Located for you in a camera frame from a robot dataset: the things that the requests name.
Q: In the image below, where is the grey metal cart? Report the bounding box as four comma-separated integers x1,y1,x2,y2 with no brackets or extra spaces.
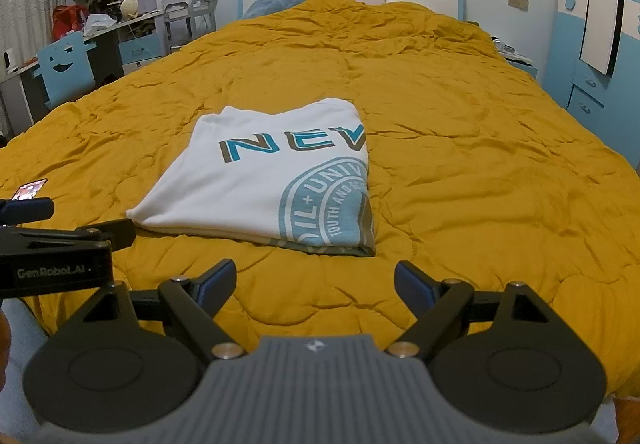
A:
164,0,218,55

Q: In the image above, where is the white and blue desk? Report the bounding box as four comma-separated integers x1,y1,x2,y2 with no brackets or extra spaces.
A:
0,11,167,125

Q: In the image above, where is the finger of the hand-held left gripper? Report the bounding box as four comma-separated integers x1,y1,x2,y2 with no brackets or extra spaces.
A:
0,197,55,227
0,218,137,255

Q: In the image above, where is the blue pillow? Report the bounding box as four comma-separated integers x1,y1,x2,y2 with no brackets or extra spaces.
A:
242,0,313,19

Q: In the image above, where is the white printed t-shirt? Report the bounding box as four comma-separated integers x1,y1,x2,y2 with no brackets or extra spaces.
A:
126,98,377,259

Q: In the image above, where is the mustard yellow quilted blanket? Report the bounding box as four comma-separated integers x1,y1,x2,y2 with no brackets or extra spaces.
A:
0,0,640,400

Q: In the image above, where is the blue wardrobe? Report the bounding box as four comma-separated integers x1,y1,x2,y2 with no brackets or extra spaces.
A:
545,0,640,165

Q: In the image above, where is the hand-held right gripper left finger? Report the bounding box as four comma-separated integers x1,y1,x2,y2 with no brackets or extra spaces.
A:
80,259,246,361

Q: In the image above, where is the blue nightstand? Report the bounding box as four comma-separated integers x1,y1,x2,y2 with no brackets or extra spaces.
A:
492,36,540,80

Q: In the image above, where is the blue chair with face cutout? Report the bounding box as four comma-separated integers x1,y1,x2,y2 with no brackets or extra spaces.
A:
37,31,96,109

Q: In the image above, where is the white plastic bag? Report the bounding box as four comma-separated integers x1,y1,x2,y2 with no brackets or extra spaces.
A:
82,14,119,37

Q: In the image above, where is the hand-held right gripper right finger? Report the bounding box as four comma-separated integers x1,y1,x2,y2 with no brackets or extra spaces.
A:
387,261,551,361

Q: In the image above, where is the smartphone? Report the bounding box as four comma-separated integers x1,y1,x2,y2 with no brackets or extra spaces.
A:
11,178,48,202

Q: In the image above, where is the red bag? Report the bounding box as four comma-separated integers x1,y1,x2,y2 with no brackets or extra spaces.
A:
52,5,89,40

